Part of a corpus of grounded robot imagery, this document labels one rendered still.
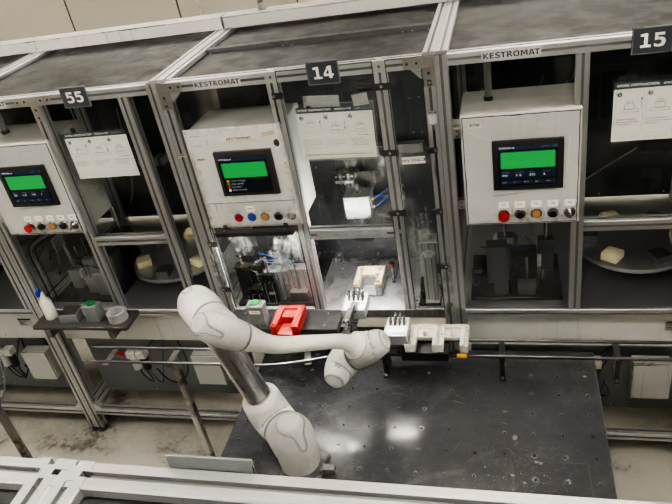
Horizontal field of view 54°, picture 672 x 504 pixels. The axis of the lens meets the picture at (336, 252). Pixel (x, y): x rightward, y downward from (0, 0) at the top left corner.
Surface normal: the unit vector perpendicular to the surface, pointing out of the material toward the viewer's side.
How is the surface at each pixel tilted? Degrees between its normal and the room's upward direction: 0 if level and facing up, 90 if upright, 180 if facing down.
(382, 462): 0
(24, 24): 90
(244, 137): 90
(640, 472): 0
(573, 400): 0
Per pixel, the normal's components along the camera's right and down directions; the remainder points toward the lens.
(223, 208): -0.21, 0.55
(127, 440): -0.16, -0.84
